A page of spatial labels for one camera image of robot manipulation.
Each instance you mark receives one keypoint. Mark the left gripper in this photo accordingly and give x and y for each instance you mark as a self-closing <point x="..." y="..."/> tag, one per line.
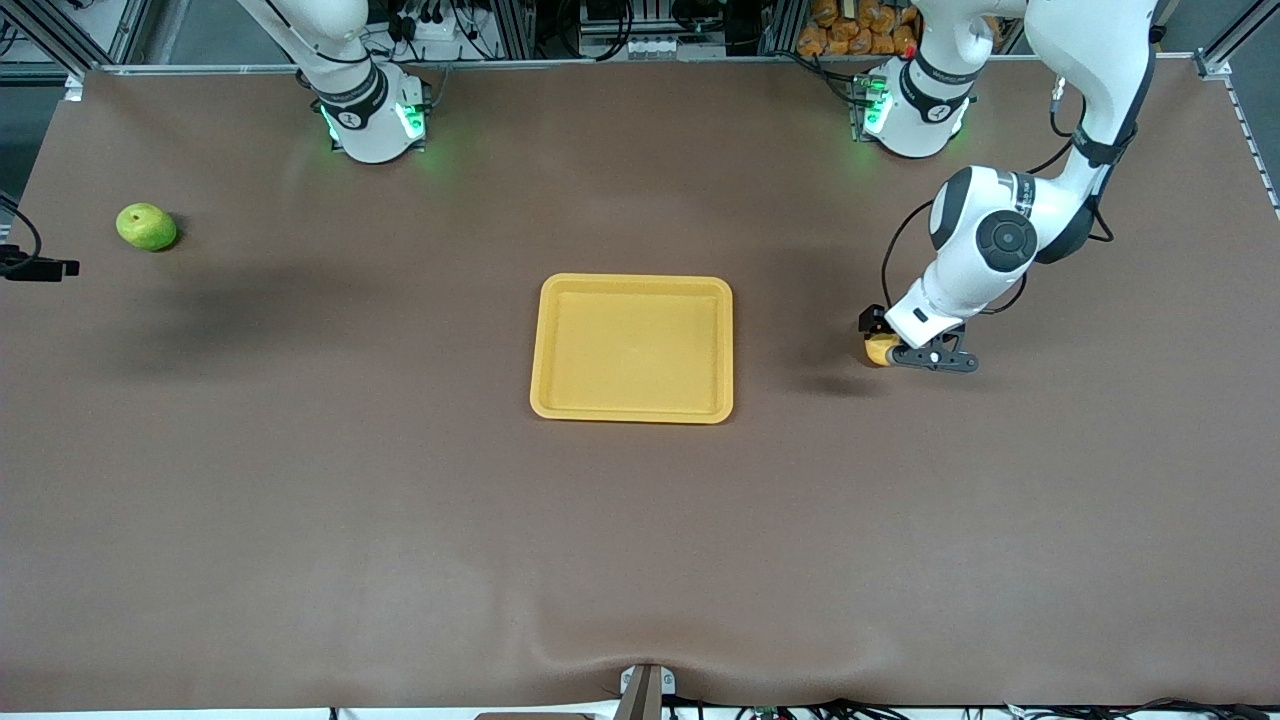
<point x="872" y="321"/>

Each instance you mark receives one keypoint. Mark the metal table edge bracket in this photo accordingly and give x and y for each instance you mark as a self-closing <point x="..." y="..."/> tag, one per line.
<point x="647" y="690"/>

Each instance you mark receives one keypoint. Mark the brown table mat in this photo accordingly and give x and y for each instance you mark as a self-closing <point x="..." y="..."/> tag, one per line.
<point x="640" y="540"/>

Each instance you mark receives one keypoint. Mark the green apple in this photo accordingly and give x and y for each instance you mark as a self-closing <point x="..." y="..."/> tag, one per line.
<point x="148" y="227"/>

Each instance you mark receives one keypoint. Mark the yellow plastic tray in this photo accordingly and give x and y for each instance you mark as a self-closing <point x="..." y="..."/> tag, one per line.
<point x="632" y="350"/>

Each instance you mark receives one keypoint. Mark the yellow potato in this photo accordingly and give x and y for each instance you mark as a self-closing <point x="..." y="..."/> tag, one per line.
<point x="880" y="350"/>

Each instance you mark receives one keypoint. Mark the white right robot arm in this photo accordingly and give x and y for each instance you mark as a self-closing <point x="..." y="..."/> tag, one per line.
<point x="365" y="110"/>

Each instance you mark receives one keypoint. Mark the aluminium table edge rail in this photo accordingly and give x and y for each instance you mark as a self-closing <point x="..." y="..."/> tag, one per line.
<point x="600" y="62"/>

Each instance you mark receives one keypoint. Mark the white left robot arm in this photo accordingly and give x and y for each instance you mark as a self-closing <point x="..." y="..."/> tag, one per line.
<point x="1090" y="60"/>

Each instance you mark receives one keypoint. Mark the pile of orange snack bags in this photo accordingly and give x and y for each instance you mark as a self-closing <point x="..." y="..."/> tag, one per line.
<point x="860" y="30"/>

